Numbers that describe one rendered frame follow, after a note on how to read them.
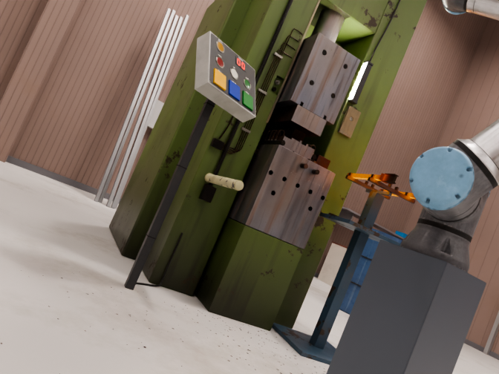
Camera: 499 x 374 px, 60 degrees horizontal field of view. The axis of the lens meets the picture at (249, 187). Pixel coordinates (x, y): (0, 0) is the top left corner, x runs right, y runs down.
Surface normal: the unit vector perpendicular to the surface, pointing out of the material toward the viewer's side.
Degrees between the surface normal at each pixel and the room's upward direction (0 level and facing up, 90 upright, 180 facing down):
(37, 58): 90
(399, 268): 90
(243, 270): 90
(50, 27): 90
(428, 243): 70
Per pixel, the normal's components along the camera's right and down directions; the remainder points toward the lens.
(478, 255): -0.76, -0.36
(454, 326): 0.52, 0.16
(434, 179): -0.59, -0.23
